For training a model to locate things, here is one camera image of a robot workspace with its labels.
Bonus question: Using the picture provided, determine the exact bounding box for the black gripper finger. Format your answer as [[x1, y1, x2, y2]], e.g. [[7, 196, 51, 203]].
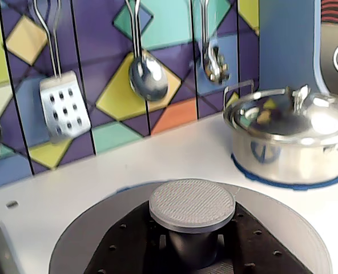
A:
[[214, 204, 314, 274], [83, 199, 192, 274]]

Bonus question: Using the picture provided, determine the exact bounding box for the stainless steel pot lid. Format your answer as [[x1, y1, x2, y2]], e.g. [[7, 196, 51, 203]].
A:
[[231, 84, 338, 140]]

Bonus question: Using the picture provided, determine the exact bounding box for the small stainless steel pot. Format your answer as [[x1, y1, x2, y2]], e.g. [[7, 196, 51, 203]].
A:
[[223, 79, 338, 185]]

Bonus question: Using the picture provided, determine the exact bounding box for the steel slotted spatula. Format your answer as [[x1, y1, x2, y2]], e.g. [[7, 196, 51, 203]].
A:
[[33, 0, 91, 145]]

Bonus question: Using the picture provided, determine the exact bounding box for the steel ladle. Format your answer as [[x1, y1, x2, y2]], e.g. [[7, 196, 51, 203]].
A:
[[125, 0, 169, 102]]

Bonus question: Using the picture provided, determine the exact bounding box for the small steel spoon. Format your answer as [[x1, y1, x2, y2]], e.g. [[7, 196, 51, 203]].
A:
[[199, 0, 231, 85]]

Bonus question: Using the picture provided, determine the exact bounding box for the blue wooden toy kitchen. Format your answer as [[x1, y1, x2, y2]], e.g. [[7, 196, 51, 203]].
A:
[[0, 0, 338, 274]]

